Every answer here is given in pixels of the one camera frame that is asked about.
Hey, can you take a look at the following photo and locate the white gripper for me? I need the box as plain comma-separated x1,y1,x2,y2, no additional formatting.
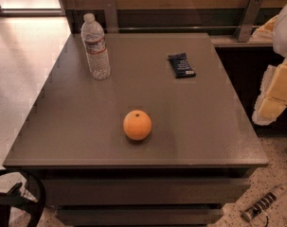
252,59,287,126

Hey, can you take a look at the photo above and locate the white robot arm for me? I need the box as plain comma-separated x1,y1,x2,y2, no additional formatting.
252,5,287,126

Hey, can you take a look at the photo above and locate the right metal wall bracket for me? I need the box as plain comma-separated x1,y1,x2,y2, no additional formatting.
234,0,263,43

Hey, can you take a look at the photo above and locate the metal wall bracket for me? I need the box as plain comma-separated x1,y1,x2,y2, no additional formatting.
103,0,119,33
234,0,263,43

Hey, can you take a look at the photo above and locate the left metal wall bracket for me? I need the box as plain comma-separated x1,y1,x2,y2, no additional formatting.
103,0,119,33

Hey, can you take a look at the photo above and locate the lower brown drawer front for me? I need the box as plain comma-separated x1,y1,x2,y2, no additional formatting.
57,208,223,226

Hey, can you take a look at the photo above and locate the dark blue snack bar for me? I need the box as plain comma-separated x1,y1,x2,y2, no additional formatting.
168,53,196,79

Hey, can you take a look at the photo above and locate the upper brown drawer front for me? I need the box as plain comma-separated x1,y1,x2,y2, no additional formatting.
43,179,250,205

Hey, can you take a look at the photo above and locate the orange fruit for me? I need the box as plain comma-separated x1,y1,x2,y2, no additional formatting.
123,110,152,141

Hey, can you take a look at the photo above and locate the clear plastic water bottle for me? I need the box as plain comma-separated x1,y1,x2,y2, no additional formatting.
81,13,111,80

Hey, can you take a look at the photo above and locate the brown drawer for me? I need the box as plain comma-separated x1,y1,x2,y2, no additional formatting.
57,208,223,226
43,179,250,205

